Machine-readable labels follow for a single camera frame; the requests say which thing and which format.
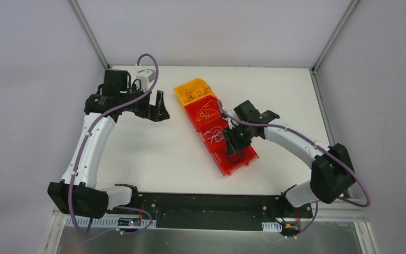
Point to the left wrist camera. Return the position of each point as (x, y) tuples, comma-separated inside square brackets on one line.
[(146, 76)]

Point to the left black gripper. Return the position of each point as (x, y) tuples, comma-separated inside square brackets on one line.
[(152, 109)]

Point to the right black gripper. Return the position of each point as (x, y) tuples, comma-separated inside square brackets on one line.
[(237, 136)]

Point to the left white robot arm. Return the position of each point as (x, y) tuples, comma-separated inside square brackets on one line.
[(76, 193)]

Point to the yellow plastic bin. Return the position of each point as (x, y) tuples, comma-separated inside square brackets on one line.
[(193, 91)]

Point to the red front bin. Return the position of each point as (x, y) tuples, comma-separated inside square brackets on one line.
[(228, 164)]

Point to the red middle bin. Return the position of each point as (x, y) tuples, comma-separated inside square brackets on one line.
[(211, 132)]

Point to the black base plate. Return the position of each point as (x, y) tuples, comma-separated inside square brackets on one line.
[(215, 212)]

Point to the red bin near yellow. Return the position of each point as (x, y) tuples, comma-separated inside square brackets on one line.
[(205, 108)]

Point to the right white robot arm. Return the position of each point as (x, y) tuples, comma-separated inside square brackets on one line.
[(330, 166)]

